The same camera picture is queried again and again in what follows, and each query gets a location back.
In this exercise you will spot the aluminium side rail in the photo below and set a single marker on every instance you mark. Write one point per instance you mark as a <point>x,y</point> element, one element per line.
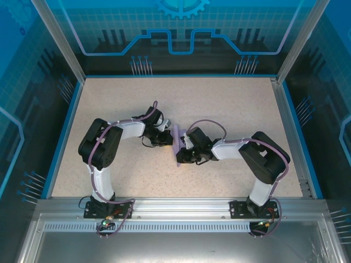
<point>288,131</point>

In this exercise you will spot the metal bottom tray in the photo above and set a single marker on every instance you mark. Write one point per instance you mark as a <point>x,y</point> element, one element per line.
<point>175,246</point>

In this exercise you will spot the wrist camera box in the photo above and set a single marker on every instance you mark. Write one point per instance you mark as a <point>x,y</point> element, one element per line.
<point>166,124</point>
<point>187,142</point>

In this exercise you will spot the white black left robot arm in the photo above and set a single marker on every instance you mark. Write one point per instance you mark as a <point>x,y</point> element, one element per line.
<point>102,183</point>

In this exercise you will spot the aluminium frame post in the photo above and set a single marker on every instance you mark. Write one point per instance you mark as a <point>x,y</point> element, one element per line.
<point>301,41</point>
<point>59,41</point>

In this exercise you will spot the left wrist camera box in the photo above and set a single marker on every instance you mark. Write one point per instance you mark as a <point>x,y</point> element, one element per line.
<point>166,124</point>

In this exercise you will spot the blue table edge strip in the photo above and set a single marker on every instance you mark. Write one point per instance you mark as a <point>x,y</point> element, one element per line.
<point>63,142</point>
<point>178,76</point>
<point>300,142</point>

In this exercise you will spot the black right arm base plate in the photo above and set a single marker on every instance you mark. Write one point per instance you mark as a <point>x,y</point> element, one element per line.
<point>236,209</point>

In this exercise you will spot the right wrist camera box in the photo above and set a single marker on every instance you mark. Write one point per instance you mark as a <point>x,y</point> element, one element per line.
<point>187,142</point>

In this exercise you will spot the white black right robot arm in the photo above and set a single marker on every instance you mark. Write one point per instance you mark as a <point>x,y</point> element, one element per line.
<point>259,191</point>

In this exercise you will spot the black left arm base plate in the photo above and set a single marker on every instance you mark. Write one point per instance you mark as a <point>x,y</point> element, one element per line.
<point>89,212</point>

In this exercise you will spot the aluminium frame beam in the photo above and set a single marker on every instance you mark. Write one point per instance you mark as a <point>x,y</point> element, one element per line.
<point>181,206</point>

